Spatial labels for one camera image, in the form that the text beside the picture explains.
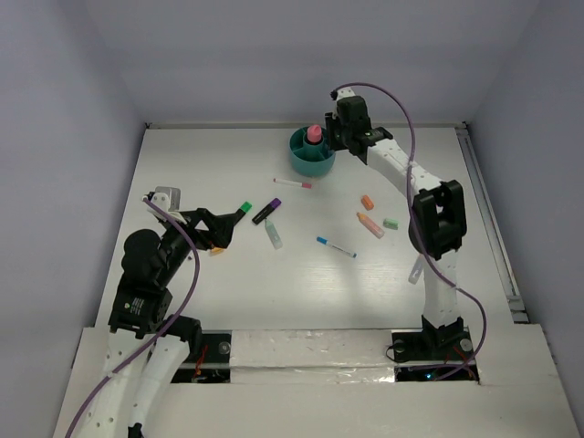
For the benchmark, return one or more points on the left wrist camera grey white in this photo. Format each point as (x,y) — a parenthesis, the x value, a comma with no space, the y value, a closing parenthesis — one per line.
(166,198)

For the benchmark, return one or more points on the green tip clear highlighter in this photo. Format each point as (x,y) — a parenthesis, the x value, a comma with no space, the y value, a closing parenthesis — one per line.
(273,234)

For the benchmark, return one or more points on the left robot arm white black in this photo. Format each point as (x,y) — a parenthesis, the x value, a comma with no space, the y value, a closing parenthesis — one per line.
(147,343)

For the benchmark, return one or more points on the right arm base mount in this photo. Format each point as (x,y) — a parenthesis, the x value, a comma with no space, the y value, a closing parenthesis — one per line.
(415,361)

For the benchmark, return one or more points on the blue cap white pen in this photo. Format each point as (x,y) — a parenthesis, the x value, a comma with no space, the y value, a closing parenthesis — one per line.
(335,247)

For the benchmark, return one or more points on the teal round organizer container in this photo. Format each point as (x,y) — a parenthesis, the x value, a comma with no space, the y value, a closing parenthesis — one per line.
(310,160)

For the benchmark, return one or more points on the pink cap white pen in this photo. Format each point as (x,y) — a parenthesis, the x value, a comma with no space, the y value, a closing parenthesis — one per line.
(304,185)

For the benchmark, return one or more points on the orange tip clear highlighter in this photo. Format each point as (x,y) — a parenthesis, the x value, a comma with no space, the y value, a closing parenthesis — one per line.
(417,270)

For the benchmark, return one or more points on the purple cap black highlighter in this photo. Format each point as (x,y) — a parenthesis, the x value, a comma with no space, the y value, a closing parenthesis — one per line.
(266,211)

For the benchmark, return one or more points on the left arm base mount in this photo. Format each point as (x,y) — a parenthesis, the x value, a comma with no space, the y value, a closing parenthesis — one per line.
(211,364)

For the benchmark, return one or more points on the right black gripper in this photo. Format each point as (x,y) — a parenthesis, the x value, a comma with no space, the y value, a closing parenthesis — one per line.
(332,122)

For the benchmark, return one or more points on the orange tip pink highlighter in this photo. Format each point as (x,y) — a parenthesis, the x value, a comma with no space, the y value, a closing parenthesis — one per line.
(370,225)

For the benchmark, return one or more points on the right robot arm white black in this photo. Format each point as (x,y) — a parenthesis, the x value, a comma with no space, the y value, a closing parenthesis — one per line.
(436,229)

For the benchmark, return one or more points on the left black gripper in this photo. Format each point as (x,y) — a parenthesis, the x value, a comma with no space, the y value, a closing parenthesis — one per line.
(219,228)

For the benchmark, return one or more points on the foil covered front board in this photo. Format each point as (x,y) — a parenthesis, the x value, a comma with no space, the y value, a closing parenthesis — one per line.
(330,356)

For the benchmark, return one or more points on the pink topped centre tube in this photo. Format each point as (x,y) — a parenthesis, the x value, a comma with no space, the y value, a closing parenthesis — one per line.
(314,134)

